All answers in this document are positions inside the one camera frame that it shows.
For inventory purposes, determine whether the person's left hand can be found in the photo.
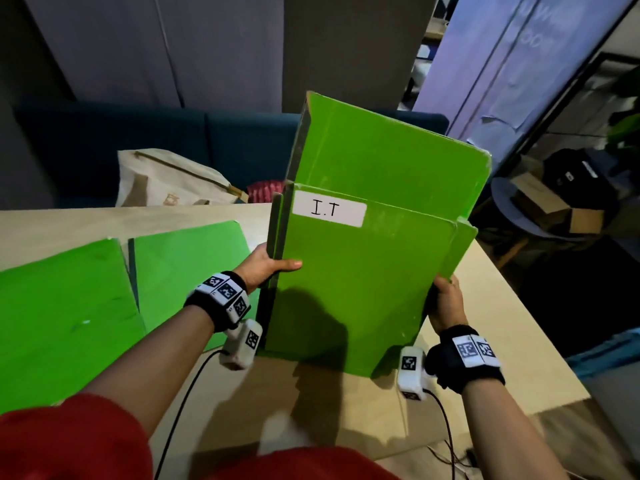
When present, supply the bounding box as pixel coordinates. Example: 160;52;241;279
233;243;304;295

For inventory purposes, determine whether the person's right hand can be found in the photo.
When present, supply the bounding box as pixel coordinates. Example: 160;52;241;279
427;274;469;337

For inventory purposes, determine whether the green folder wide white label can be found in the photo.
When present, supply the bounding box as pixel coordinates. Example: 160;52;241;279
262;182;459;378

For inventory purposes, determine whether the stack of gathered green folders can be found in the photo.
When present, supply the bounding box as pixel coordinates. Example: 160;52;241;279
255;90;493;378

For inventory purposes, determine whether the pile of green folders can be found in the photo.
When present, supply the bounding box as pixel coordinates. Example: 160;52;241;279
0;220;261;415

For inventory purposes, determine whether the person's right forearm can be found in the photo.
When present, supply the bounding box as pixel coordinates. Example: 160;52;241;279
459;378;569;480

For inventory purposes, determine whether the person's left forearm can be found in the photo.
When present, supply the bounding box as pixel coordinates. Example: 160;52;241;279
82;304;216;438

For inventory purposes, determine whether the black left wristband with markers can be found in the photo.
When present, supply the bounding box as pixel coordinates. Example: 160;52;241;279
183;270;252;333

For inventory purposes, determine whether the black wristband with markers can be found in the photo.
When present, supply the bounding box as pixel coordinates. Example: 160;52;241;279
183;270;252;333
425;324;506;395

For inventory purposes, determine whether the black right wristband with markers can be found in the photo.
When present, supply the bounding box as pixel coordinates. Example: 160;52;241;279
425;324;506;395

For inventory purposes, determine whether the red ribbed cushion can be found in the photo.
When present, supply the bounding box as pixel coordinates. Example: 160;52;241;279
247;179;286;204

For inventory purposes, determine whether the grey chair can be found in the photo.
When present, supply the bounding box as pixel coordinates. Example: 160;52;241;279
491;177;591;268

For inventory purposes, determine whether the beige tote bag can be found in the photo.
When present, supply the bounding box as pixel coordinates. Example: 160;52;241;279
115;148;249;208

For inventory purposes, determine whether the cardboard box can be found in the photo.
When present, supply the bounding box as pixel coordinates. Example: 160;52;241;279
509;172;606;235

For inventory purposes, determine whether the blue cloth item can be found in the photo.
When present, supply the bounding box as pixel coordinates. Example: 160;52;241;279
567;327;640;381

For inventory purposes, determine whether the dark teal sofa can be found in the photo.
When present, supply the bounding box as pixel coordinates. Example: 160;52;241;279
12;102;301;208

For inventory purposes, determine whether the black bag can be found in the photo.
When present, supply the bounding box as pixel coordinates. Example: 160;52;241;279
542;148;619;211

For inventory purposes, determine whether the dark teal armchair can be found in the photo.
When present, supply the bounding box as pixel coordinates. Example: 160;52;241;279
375;110;450;135

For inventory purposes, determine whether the taupe partition panel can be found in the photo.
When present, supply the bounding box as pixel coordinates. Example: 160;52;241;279
282;0;441;115

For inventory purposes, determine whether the lavender board with taped papers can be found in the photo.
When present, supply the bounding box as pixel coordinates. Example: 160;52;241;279
412;0;639;171

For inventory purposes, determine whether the grey partition panel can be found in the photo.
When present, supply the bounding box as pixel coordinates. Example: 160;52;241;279
22;0;285;113

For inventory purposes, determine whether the green plant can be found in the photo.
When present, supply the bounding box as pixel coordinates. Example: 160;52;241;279
605;64;640;161

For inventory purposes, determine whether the red shirt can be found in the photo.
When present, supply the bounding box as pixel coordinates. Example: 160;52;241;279
0;393;401;480

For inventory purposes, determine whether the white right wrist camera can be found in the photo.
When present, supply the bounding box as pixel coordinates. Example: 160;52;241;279
397;346;433;401

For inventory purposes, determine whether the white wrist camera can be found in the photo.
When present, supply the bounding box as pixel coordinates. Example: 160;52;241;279
219;318;264;371
397;346;433;401

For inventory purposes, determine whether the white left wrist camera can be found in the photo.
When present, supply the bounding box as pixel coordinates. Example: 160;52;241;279
219;318;264;371

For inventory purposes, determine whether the black right camera cable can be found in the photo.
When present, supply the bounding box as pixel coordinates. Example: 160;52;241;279
423;388;457;480

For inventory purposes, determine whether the black camera cable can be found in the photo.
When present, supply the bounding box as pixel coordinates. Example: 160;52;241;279
153;348;223;480
423;388;457;480

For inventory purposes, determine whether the black floor cable tangle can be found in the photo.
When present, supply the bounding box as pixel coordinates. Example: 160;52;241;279
427;439;481;480

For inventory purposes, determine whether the black left camera cable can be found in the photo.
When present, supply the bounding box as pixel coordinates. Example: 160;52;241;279
153;348;223;480

